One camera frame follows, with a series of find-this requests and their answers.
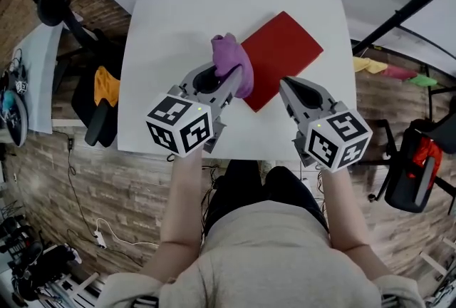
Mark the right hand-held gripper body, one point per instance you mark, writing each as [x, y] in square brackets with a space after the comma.
[338, 142]

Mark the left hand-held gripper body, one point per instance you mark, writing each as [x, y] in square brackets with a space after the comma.
[178, 135]

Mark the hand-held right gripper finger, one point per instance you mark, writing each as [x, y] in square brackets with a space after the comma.
[290, 103]
[326, 98]

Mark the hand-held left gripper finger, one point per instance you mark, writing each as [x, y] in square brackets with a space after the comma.
[189, 80]
[231, 89]

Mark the purple cloth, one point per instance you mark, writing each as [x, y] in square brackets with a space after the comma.
[231, 57]

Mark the red book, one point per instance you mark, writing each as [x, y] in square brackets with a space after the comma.
[281, 57]

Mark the person's left forearm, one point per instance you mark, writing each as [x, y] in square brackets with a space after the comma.
[183, 199]

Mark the person's right forearm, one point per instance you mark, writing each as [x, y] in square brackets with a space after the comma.
[343, 210]

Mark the yellow cloth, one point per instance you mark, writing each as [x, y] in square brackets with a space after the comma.
[368, 65]

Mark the magenta cloth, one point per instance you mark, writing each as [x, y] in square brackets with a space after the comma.
[399, 72]

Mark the black mesh office chair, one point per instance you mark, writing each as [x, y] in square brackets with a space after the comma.
[402, 192]

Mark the orange cloth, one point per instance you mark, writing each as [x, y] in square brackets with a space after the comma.
[107, 85]

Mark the person's black trousers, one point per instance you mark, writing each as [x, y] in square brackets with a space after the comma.
[242, 189]

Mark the red cloth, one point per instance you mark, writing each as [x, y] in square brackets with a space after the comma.
[425, 153]

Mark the green cloth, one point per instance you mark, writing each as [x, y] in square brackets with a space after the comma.
[424, 80]

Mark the white power strip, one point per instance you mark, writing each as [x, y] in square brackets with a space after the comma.
[100, 240]

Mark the person's beige shirt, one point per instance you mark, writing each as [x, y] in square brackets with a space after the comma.
[267, 256]

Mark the light blue table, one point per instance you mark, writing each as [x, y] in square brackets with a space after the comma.
[39, 78]

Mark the round dark tray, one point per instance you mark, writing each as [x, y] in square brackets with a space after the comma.
[16, 121]

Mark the spare hand-held device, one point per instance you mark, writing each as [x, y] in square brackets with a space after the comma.
[21, 87]

